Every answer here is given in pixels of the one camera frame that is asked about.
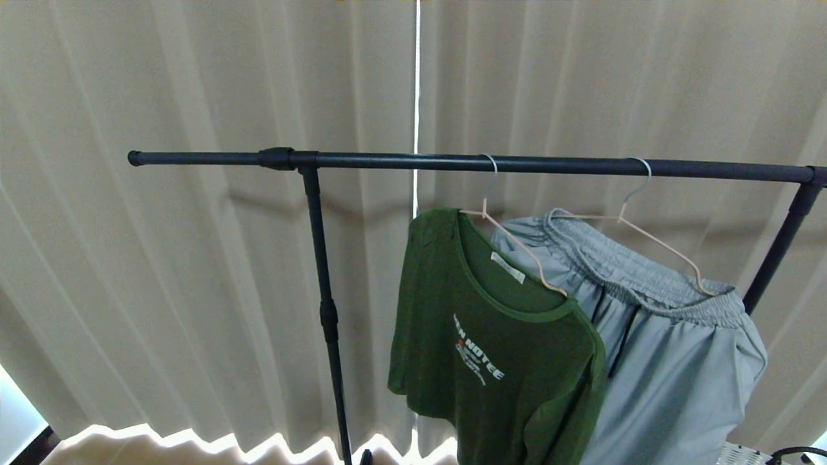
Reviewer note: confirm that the pale grey shorts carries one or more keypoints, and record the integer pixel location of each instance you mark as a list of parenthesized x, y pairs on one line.
[(678, 368)]

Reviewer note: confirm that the black clothes rack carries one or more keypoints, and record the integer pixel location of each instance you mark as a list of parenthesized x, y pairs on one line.
[(452, 163)]

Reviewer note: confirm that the pink clothes hanger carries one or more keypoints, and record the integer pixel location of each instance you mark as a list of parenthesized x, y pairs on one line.
[(517, 248), (652, 239)]

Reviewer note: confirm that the beige curtain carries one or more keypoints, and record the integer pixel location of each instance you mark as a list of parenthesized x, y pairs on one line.
[(194, 290)]

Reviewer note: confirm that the green garment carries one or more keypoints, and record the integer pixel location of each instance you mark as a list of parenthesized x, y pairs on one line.
[(504, 361)]

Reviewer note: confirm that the white laundry basket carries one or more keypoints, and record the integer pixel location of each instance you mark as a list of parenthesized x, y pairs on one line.
[(749, 455)]

